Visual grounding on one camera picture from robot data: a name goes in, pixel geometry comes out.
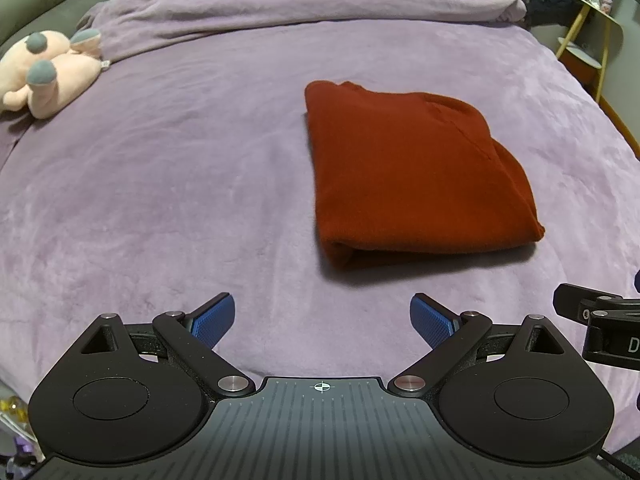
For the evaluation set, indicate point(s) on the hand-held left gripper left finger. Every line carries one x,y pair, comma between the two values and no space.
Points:
215,317

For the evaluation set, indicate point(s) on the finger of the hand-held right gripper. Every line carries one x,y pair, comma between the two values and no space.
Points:
572,301

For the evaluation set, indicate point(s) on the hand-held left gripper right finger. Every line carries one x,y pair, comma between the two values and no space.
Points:
432,320

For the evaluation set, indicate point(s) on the red knit sweater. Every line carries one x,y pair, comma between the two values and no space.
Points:
400,175

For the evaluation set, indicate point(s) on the purple fleece bed sheet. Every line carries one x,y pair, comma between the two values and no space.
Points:
150,210

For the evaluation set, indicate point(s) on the small translucent toys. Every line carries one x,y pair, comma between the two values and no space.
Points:
15,410

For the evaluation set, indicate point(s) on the yellow side table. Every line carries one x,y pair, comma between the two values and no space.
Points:
602,25

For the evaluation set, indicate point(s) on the pink plush toy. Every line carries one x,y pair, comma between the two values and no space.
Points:
50,72

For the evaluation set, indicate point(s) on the dark clothing pile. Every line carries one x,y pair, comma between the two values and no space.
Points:
550,5

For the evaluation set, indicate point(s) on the grey sofa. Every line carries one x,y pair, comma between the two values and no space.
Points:
45,5

